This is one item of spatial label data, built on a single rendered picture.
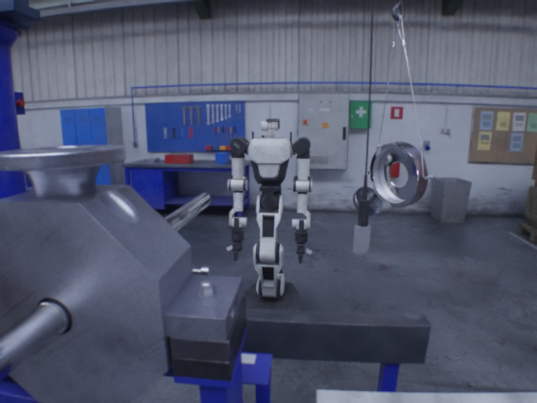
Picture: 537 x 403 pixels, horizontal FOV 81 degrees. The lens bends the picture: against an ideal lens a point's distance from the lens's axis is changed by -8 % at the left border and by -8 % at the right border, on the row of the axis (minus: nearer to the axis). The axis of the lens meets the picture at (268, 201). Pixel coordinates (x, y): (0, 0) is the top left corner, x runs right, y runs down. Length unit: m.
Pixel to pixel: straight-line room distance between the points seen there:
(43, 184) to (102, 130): 5.59
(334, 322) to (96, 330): 0.67
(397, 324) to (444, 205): 4.67
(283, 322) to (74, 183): 0.71
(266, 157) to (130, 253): 1.65
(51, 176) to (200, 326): 0.40
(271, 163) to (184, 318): 1.64
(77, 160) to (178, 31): 5.88
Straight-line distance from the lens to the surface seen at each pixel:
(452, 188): 5.71
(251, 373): 1.02
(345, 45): 5.97
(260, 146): 2.20
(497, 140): 6.53
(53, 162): 0.67
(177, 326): 0.70
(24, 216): 0.76
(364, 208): 1.50
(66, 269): 0.74
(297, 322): 1.09
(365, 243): 1.56
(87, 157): 0.68
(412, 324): 1.15
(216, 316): 0.67
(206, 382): 0.76
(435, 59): 6.22
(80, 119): 6.57
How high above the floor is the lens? 1.46
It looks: 13 degrees down
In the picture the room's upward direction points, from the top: straight up
